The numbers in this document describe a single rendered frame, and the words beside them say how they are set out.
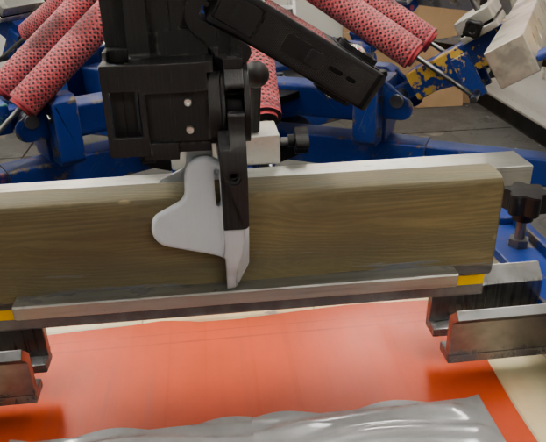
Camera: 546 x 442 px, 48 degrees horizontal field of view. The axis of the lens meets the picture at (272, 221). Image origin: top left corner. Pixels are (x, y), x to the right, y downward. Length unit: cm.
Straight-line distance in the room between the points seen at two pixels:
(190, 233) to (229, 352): 20
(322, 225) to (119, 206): 13
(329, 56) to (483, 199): 15
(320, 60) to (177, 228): 13
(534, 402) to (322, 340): 18
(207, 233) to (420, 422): 22
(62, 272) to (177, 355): 17
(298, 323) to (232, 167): 27
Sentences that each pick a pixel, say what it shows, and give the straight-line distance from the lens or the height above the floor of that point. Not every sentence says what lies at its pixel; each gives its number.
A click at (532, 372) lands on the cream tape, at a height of 96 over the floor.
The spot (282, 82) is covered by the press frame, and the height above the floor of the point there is 102.
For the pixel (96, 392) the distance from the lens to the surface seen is 54.
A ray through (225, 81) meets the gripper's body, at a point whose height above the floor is 122.
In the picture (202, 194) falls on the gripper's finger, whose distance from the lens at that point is 37.
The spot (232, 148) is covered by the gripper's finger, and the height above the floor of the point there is 118.
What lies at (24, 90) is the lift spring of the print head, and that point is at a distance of 104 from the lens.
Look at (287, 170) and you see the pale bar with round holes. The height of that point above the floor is 104.
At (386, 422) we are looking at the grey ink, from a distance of 49.
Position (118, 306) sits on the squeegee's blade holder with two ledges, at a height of 107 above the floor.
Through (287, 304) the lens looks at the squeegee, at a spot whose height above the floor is 105.
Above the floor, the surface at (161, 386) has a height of 96.
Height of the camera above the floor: 130
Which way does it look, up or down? 26 degrees down
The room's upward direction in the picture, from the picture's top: 2 degrees counter-clockwise
